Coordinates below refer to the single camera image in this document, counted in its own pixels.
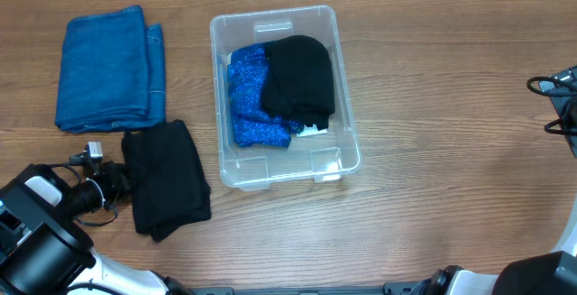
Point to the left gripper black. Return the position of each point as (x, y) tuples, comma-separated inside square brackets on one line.
[(118, 177)]

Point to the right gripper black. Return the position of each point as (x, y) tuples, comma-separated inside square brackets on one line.
[(564, 106)]

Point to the black cloth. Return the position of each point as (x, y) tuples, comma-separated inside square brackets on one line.
[(299, 85), (169, 187)]

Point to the blue sparkly cloth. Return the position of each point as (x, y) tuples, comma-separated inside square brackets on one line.
[(247, 71)]

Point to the clear plastic container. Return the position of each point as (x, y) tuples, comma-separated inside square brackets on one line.
[(322, 157)]

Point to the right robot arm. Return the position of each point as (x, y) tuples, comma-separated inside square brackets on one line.
[(553, 273)]

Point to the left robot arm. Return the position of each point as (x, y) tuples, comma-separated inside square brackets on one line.
[(44, 249)]

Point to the folded blue denim cloth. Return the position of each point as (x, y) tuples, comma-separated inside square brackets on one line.
[(112, 73)]

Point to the white paper label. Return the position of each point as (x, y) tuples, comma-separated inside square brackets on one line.
[(310, 131)]

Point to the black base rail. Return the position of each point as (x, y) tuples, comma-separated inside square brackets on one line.
[(389, 288)]

